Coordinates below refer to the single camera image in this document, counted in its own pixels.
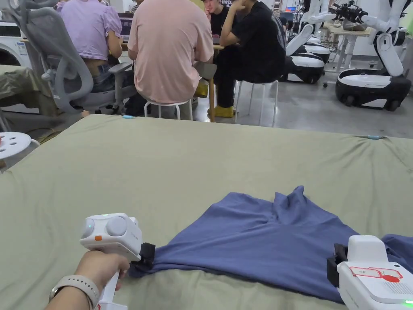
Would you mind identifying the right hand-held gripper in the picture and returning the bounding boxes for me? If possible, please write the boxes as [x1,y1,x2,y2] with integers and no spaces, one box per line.
[326,235,413,310]

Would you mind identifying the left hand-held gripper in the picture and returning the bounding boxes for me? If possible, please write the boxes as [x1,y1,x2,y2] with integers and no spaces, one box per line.
[79,213,156,310]

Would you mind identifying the dark blue shirt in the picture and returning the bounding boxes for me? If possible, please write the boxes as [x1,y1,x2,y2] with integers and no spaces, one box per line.
[128,185,413,305]

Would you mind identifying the person's left hand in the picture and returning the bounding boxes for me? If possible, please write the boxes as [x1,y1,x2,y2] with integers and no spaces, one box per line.
[75,250,131,292]

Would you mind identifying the bed with pale green sheet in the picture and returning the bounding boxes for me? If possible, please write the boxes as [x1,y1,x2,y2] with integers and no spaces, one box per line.
[0,114,413,310]

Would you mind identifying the white round stool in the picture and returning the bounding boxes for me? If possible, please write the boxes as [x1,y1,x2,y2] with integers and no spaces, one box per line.
[144,99,194,121]
[235,79,280,127]

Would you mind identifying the white stool with holes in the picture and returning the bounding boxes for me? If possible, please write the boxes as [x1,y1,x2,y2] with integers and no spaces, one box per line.
[0,132,41,160]

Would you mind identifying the wooden table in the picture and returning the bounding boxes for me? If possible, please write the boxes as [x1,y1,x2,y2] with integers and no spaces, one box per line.
[193,43,225,123]

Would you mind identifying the white robot with black base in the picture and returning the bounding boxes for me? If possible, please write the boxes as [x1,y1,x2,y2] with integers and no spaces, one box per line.
[280,0,332,85]
[329,0,413,112]

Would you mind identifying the grey office chair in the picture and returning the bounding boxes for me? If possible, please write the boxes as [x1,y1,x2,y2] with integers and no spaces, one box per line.
[2,0,133,115]

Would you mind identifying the low bed with green sheet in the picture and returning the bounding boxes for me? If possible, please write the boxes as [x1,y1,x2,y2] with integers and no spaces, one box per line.
[0,64,52,117]

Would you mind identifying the white-legged table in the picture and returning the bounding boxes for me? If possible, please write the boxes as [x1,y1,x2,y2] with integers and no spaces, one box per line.
[322,21,376,88]

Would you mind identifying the white washing machine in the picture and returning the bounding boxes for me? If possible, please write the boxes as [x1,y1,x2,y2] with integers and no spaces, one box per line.
[0,21,33,70]

